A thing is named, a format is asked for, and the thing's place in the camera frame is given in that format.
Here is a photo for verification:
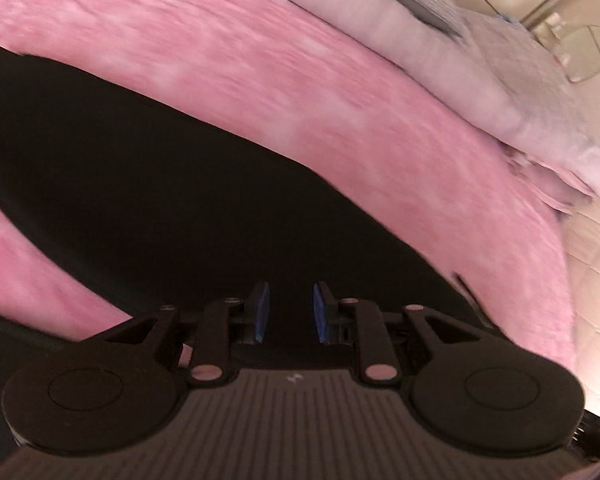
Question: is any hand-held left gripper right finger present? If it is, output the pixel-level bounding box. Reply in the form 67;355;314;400
312;281;501;389

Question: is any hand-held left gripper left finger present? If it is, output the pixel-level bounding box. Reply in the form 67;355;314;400
103;281;272;389

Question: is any black garment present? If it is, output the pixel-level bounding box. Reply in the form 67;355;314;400
0;45;503;411

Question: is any pink rose-patterned blanket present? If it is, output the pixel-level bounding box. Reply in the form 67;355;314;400
0;0;579;377

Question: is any pink frilled pillow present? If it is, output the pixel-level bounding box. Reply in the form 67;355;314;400
504;147;597;217

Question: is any pale pink striped quilt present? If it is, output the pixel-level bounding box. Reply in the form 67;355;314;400
180;0;600;202

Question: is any round glass side table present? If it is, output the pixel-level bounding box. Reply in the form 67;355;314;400
559;25;600;84

